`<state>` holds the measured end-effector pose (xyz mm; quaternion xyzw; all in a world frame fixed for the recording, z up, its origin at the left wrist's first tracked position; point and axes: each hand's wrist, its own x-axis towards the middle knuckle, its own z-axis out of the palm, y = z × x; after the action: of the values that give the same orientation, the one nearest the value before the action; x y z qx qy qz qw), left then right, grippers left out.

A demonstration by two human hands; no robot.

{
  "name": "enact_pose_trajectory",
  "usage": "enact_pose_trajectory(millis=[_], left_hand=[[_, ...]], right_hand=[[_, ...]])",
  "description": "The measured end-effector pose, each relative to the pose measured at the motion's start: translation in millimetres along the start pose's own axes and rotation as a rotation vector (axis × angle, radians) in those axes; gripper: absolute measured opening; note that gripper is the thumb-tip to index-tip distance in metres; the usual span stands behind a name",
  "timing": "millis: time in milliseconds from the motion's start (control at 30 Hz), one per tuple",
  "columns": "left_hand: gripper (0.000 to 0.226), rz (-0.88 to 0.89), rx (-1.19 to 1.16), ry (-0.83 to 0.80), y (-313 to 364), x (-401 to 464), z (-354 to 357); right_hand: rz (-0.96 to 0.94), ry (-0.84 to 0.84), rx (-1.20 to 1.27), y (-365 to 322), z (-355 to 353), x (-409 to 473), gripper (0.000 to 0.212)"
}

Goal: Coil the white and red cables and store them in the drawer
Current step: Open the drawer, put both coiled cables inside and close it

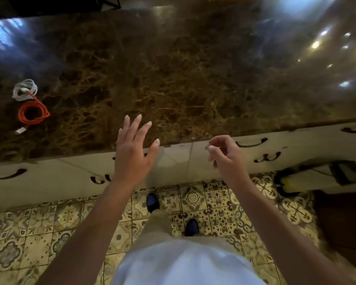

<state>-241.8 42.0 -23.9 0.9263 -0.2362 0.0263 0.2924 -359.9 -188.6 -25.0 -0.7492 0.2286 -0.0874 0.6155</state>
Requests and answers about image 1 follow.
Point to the person's white shirt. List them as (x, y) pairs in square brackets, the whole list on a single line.
[(181, 264)]

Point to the dark brown wooden panel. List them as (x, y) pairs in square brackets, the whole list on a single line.
[(344, 222)]

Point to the person's right forearm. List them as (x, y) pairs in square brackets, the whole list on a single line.
[(279, 234)]

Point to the person's right hand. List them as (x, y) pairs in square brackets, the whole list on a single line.
[(230, 160)]

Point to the cream white drawer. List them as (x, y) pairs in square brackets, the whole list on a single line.
[(279, 142)]

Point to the person's left forearm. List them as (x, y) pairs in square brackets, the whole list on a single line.
[(89, 234)]

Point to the person's left hand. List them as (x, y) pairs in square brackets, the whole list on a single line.
[(133, 157)]

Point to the person's dark shoe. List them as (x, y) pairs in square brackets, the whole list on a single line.
[(152, 201), (192, 227)]

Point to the cream counter cabinet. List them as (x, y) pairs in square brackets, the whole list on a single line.
[(62, 181)]

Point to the black and yellow device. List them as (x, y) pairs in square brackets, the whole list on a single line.
[(278, 178)]

